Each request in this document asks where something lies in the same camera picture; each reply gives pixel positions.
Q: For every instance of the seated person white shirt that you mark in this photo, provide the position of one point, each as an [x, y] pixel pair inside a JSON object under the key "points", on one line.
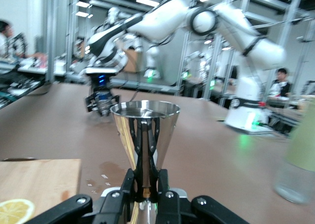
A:
{"points": [[5, 37]]}

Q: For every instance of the green sleeved glass bottle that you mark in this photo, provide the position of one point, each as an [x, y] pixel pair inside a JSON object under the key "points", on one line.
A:
{"points": [[300, 147]]}

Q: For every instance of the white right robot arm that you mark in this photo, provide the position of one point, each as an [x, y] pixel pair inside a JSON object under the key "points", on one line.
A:
{"points": [[221, 19]]}

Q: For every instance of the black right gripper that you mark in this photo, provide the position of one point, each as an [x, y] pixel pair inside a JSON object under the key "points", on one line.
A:
{"points": [[101, 82]]}

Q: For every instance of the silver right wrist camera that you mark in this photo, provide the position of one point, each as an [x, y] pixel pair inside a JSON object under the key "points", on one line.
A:
{"points": [[101, 71]]}

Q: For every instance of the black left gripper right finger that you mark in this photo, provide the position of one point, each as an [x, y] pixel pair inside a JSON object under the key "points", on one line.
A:
{"points": [[172, 206]]}

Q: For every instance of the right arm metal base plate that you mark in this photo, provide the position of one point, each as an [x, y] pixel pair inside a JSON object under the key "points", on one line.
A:
{"points": [[246, 131]]}

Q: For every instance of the wooden cutting board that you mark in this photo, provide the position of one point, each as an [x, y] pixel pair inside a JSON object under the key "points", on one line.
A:
{"points": [[44, 179]]}

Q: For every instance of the brown cardboard box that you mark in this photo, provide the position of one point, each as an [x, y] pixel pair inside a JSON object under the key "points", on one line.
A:
{"points": [[131, 60]]}

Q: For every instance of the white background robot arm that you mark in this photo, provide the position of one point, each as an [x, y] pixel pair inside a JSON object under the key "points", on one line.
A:
{"points": [[151, 59]]}

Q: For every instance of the seated person black vest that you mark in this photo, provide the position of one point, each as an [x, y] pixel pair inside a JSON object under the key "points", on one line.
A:
{"points": [[280, 83]]}

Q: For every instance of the brown table cover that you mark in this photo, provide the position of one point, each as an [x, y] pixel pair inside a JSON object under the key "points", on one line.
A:
{"points": [[221, 165]]}

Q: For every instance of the steel jigger measuring cup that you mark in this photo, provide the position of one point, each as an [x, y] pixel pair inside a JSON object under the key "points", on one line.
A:
{"points": [[123, 135]]}

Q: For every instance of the lemon slice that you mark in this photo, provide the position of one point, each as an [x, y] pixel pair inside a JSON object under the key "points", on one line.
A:
{"points": [[14, 210]]}

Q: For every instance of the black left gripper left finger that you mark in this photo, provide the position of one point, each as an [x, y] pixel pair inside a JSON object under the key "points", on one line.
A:
{"points": [[113, 206]]}

